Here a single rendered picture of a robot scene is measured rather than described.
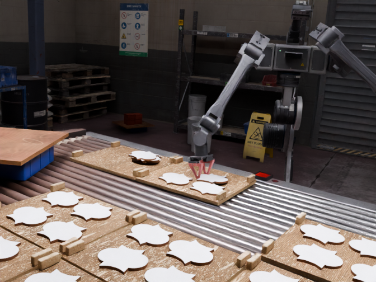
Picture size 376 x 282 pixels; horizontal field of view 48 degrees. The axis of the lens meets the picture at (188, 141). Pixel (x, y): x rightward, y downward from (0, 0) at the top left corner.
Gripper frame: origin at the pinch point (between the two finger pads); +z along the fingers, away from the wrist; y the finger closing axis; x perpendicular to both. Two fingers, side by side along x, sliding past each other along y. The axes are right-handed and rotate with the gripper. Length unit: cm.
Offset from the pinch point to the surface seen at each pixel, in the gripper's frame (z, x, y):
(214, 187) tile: 2.6, -10.4, -8.4
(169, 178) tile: -0.7, 9.3, -11.8
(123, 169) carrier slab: -3.8, 32.5, -14.6
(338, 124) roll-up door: 16, 51, 472
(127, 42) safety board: -138, 404, 438
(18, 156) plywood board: -15, 52, -54
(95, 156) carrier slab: -8, 55, -9
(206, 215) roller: 8.2, -18.3, -28.8
